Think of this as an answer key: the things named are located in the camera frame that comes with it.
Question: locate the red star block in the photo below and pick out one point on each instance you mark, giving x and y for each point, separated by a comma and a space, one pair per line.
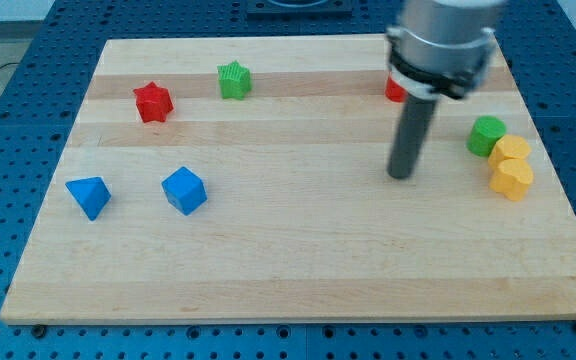
153, 102

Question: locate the green star block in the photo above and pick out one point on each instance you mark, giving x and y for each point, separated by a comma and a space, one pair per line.
234, 80

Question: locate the green cylinder block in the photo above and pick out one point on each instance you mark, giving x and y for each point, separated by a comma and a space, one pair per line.
484, 134

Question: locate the yellow hexagon block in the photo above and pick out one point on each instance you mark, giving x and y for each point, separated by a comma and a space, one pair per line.
509, 147

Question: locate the blue triangle block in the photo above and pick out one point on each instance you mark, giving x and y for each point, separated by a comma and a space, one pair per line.
91, 194

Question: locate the yellow heart block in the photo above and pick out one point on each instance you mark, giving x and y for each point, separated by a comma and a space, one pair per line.
512, 178

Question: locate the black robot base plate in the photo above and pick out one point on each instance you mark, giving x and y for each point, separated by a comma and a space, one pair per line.
256, 9

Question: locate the red cylinder block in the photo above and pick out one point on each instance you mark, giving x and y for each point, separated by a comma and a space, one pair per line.
394, 91

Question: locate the blue cube block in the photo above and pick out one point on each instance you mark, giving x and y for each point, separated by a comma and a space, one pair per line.
184, 190

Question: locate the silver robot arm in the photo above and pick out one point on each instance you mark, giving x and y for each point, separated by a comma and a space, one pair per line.
443, 47

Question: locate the wooden board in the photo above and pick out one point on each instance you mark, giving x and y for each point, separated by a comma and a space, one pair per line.
302, 222

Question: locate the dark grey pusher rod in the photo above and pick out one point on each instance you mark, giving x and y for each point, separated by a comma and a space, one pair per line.
410, 135

